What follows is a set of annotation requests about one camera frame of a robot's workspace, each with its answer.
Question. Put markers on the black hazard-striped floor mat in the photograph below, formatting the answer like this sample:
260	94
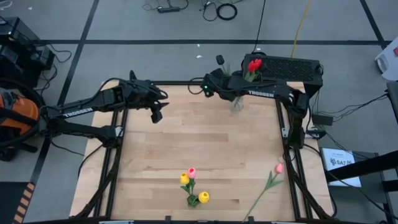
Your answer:
9	202

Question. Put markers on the black equipment stack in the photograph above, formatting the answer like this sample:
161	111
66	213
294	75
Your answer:
18	46

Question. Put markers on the yellow artificial tulip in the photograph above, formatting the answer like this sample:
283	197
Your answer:
184	178
203	197

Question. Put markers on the black power adapter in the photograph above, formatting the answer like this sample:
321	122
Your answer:
322	119

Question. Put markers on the white plastic object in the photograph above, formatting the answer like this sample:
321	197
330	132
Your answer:
388	65

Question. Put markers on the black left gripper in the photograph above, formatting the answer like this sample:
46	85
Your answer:
141	93

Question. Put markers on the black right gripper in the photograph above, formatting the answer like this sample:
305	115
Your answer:
224	84

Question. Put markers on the black metal stand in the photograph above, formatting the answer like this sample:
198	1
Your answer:
357	169

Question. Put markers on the pink artificial tulip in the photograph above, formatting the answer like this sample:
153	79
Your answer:
279	168
191	173

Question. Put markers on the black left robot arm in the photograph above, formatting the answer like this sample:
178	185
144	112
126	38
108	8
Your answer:
77	112

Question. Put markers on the black aluminium table frame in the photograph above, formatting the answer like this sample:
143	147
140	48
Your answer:
124	155

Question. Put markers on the white paper sheet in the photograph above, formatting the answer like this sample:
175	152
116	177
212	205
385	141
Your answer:
342	174

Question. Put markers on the black power strip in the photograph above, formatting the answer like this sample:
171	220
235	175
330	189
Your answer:
168	9

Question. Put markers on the green glass vase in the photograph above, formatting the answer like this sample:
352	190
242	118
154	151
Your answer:
193	201

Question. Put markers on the clear cut-glass vase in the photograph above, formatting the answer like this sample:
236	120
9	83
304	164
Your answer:
237	105

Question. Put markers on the orange black vacuum cleaner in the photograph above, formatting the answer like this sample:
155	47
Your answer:
44	102

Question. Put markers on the black perforated computer case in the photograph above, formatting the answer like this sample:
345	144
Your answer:
289	70

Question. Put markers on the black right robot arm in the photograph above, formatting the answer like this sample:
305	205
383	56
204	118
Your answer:
264	91

